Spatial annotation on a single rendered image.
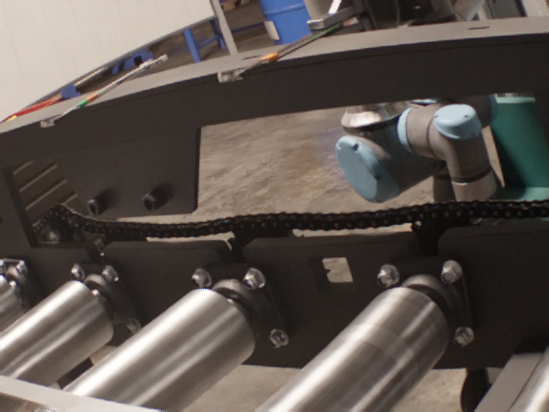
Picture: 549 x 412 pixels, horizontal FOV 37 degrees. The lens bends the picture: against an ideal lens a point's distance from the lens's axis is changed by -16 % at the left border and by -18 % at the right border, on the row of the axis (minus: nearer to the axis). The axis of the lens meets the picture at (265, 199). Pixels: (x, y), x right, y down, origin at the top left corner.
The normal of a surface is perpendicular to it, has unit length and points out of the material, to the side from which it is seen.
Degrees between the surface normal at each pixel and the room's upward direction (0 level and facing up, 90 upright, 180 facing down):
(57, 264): 90
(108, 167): 90
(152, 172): 90
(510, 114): 90
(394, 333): 42
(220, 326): 65
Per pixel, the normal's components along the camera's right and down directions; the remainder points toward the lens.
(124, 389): 0.40, -0.58
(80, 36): 0.44, 0.13
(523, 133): -0.69, 0.44
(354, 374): 0.18, -0.75
